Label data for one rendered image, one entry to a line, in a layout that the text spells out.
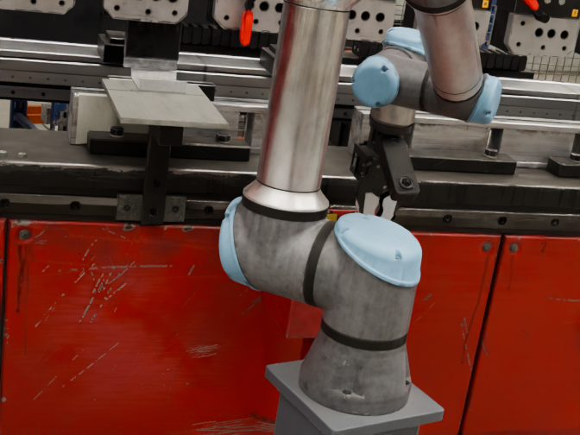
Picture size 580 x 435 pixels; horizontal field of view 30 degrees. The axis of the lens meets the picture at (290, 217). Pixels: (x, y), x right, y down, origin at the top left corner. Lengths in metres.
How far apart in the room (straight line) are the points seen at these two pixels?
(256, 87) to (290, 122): 0.98
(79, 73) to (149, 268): 0.48
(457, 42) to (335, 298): 0.38
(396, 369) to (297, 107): 0.36
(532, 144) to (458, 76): 0.80
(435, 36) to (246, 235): 0.36
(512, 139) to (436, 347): 0.46
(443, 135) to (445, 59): 0.74
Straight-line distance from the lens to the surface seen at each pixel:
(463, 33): 1.46
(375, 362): 1.41
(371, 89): 1.66
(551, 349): 2.40
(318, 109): 1.37
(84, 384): 2.11
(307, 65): 1.36
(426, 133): 2.22
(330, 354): 1.41
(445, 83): 1.57
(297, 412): 1.46
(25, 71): 2.27
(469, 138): 2.26
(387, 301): 1.37
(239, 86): 2.34
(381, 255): 1.35
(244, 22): 1.99
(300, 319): 1.85
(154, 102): 1.89
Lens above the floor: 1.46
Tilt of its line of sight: 19 degrees down
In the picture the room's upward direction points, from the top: 8 degrees clockwise
